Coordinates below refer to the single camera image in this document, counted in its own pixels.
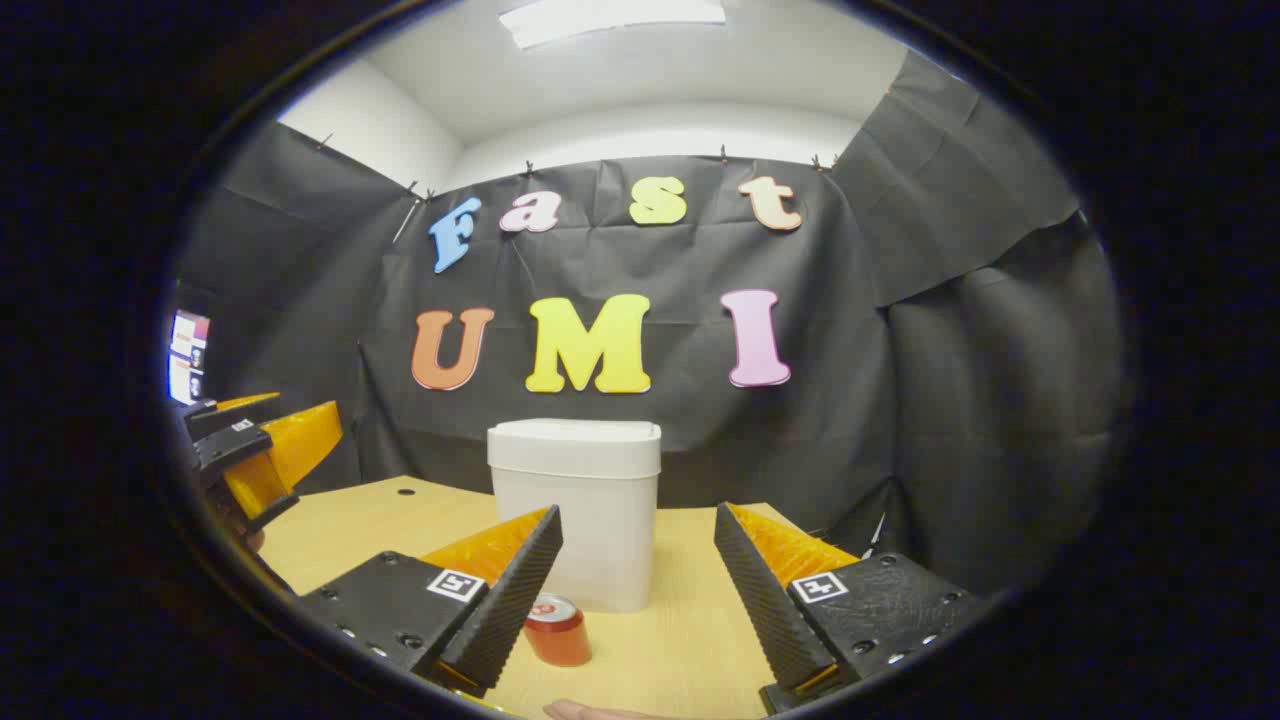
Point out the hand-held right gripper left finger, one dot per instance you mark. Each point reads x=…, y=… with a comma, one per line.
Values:
x=510, y=600

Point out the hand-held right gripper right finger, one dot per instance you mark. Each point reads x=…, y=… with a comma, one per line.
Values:
x=765, y=600

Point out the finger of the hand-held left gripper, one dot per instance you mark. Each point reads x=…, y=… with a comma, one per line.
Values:
x=290, y=445
x=225, y=412

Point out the red pop can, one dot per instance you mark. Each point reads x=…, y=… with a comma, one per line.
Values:
x=560, y=635

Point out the white desktop garbage bin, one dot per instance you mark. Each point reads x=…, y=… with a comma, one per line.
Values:
x=590, y=500

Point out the wooden desktop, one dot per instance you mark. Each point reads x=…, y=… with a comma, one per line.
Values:
x=680, y=640

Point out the computer monitor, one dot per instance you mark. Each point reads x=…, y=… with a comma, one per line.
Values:
x=188, y=355

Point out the black backdrop cloth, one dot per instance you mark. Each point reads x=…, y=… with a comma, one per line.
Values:
x=900, y=400

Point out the long ceiling light panel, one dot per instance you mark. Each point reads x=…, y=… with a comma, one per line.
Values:
x=610, y=20

